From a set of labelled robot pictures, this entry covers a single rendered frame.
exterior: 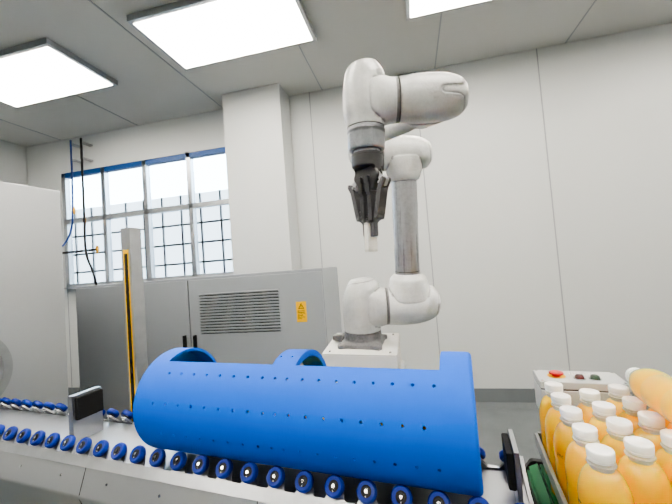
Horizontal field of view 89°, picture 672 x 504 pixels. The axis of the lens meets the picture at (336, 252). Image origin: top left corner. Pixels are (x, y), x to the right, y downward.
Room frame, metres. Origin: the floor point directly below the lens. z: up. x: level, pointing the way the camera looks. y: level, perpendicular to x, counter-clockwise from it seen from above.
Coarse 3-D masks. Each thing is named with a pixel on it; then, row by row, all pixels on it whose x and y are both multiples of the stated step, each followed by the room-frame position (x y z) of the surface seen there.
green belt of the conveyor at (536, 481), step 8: (536, 464) 0.90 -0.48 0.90; (528, 472) 0.90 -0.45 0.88; (536, 472) 0.88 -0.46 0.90; (544, 472) 0.87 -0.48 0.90; (528, 480) 0.90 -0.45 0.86; (536, 480) 0.85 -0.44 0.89; (536, 488) 0.83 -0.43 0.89; (544, 488) 0.81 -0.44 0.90; (536, 496) 0.82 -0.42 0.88; (544, 496) 0.79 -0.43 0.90; (552, 496) 0.79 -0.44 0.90
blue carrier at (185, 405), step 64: (192, 384) 0.89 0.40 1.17; (256, 384) 0.83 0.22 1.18; (320, 384) 0.78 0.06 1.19; (384, 384) 0.73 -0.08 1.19; (448, 384) 0.69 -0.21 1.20; (192, 448) 0.90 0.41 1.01; (256, 448) 0.81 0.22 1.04; (320, 448) 0.75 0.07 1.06; (384, 448) 0.70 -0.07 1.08; (448, 448) 0.65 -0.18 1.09
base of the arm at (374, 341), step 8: (336, 336) 1.47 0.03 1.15; (344, 336) 1.44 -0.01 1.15; (352, 336) 1.38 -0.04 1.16; (360, 336) 1.37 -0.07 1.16; (368, 336) 1.37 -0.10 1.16; (376, 336) 1.39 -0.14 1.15; (384, 336) 1.47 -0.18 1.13; (344, 344) 1.39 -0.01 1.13; (352, 344) 1.38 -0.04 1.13; (360, 344) 1.37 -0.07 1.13; (368, 344) 1.36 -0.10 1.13; (376, 344) 1.36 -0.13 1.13
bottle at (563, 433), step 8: (560, 416) 0.73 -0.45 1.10; (560, 424) 0.72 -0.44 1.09; (568, 424) 0.71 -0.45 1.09; (560, 432) 0.71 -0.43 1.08; (568, 432) 0.70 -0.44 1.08; (560, 440) 0.71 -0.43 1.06; (568, 440) 0.70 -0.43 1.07; (560, 448) 0.71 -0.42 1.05; (560, 456) 0.71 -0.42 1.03; (560, 464) 0.71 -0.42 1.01; (560, 472) 0.71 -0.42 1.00; (560, 480) 0.71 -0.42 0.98
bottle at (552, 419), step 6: (552, 408) 0.79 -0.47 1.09; (558, 408) 0.77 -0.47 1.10; (552, 414) 0.78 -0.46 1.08; (558, 414) 0.77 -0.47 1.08; (546, 420) 0.79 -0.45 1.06; (552, 420) 0.78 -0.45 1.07; (558, 420) 0.77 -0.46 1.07; (546, 426) 0.79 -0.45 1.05; (552, 426) 0.77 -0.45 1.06; (546, 432) 0.79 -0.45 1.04; (552, 432) 0.77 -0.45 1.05; (546, 438) 0.80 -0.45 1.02; (552, 438) 0.77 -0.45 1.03; (552, 444) 0.78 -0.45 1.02; (552, 450) 0.78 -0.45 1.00; (552, 456) 0.78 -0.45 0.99; (552, 462) 0.78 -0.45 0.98
